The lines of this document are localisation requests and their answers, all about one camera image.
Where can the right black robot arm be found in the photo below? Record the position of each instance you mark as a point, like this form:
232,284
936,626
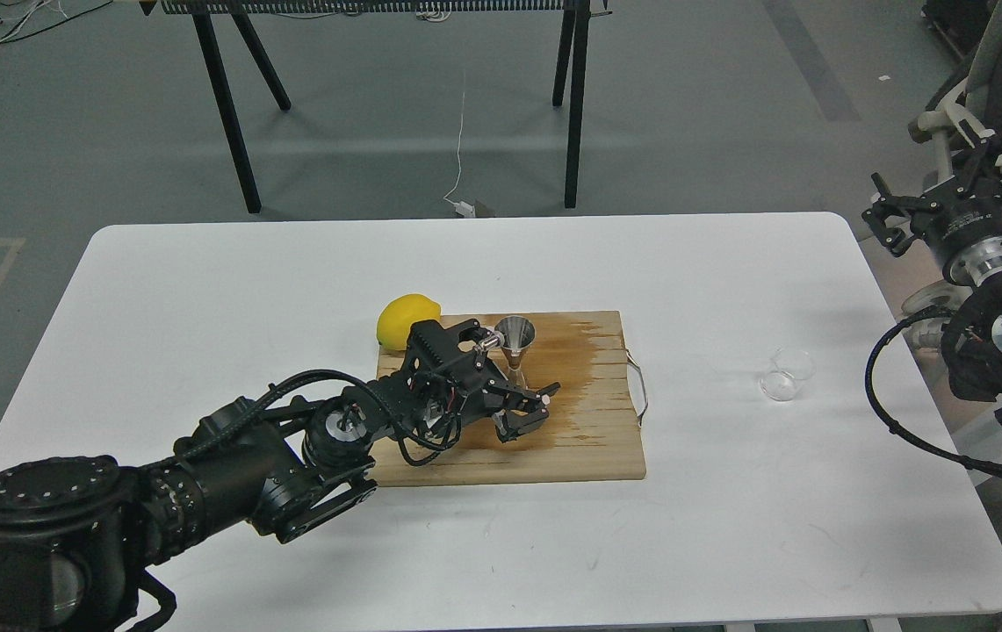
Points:
967,333

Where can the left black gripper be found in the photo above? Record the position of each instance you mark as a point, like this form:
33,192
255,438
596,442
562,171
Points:
447,382

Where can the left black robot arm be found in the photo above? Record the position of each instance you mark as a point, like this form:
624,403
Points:
79,534

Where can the yellow lemon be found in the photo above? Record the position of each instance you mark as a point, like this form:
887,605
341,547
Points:
395,322

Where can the wooden cutting board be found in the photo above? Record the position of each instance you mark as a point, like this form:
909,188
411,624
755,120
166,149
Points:
592,432

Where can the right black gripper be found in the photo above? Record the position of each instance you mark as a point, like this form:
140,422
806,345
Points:
966,237

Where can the steel double jigger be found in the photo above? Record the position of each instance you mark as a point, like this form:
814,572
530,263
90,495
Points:
519,334

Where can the clear glass measuring cup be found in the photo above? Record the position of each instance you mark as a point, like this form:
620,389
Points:
787,373

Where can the black metal rack table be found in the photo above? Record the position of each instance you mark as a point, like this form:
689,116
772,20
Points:
569,85

